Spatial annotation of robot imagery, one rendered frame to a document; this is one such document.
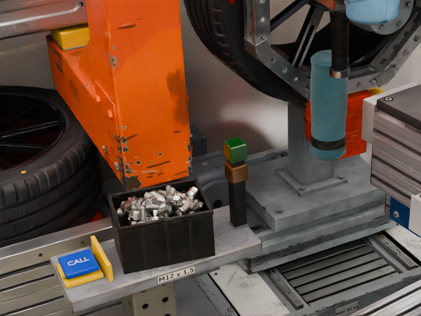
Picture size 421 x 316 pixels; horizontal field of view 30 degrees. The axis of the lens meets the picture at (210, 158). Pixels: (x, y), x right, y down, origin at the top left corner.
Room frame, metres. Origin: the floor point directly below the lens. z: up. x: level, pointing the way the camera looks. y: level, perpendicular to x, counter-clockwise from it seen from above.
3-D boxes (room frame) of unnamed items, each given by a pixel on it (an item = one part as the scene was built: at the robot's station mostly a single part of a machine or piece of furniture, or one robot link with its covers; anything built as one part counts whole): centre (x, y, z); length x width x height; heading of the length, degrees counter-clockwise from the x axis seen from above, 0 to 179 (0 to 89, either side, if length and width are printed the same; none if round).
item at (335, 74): (1.57, -0.29, 0.83); 0.04 x 0.04 x 0.16
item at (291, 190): (2.01, -0.29, 0.32); 0.40 x 0.30 x 0.28; 112
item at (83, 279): (1.32, 0.29, 0.45); 0.08 x 0.08 x 0.01; 22
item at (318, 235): (1.99, -0.25, 0.13); 0.50 x 0.36 x 0.10; 112
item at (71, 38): (2.08, 0.34, 0.71); 0.14 x 0.14 x 0.05; 22
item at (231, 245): (1.38, 0.13, 0.44); 0.43 x 0.17 x 0.03; 112
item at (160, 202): (1.39, 0.11, 0.51); 0.20 x 0.14 x 0.13; 103
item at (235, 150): (1.46, -0.05, 0.64); 0.04 x 0.04 x 0.04; 22
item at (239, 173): (1.46, -0.05, 0.59); 0.04 x 0.04 x 0.04; 22
